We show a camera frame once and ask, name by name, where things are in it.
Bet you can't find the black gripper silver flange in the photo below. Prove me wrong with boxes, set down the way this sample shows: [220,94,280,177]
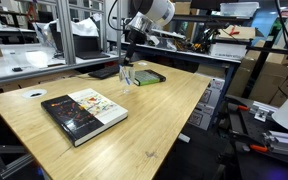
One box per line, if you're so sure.
[122,12,156,67]

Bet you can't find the clear glass cup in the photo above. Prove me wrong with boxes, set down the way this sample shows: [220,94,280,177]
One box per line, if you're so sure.
[118,65,136,95]

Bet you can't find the blue marker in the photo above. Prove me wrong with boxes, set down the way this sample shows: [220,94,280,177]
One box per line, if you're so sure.
[118,65,132,86]

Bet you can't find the green book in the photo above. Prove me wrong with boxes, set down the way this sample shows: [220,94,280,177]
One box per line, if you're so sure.
[133,69,167,87]

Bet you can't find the black and white hardcover book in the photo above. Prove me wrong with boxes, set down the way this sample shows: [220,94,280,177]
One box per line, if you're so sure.
[40,88,129,148]

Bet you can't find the black keyboard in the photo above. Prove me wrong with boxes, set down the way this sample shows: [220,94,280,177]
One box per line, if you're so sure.
[87,63,134,80]

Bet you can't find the black laptop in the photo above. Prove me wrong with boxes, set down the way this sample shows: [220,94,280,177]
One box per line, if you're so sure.
[48,22,111,61]

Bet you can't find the white plastic bag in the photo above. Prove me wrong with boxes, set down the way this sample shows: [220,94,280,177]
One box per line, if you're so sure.
[33,13,103,48]

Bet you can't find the blue framed workbench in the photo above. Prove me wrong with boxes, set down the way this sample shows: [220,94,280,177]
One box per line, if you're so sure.
[120,41,242,132]

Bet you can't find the tan cardboard box on shelf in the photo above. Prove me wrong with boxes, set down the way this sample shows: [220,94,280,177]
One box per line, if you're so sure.
[174,1,192,16]

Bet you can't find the white printed cardboard boxes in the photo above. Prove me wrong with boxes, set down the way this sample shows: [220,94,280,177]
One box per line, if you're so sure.
[187,73,226,131]

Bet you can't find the white flat box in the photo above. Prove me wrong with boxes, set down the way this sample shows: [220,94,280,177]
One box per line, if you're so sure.
[208,42,249,61]

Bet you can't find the white workbench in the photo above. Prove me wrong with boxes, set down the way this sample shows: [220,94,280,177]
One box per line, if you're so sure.
[0,43,120,88]

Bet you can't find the tan box with red mark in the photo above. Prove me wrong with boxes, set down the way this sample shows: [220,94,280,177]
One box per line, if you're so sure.
[216,24,257,41]

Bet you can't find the clear plastic bin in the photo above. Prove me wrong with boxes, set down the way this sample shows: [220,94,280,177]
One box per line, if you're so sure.
[219,1,261,19]

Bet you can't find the black perforated plate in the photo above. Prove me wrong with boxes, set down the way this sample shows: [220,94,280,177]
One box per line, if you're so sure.
[228,102,287,143]

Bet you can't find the stacked brown cardboard boxes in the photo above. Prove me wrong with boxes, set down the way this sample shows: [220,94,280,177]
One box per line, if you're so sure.
[226,39,288,108]

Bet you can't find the aluminium extrusion bars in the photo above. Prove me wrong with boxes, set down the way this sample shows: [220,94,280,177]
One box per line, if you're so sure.
[262,130,288,159]

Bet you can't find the thin aluminium frame post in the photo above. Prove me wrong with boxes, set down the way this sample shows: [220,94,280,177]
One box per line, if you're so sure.
[116,0,123,58]

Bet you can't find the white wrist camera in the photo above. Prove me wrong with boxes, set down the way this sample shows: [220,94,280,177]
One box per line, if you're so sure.
[148,34,161,47]

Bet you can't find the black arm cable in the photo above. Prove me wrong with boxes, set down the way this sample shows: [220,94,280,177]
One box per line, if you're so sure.
[107,0,132,33]

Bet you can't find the thick aluminium frame post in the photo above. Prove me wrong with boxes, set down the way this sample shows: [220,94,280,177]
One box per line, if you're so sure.
[55,0,77,66]

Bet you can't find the short orange clamp handle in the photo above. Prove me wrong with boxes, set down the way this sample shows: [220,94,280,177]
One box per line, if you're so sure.
[236,104,250,112]

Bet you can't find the silver metal bracket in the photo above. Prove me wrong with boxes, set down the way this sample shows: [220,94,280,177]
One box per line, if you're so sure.
[249,100,279,123]

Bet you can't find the long orange clamp handle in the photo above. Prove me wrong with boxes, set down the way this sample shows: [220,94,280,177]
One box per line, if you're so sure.
[249,143,269,154]

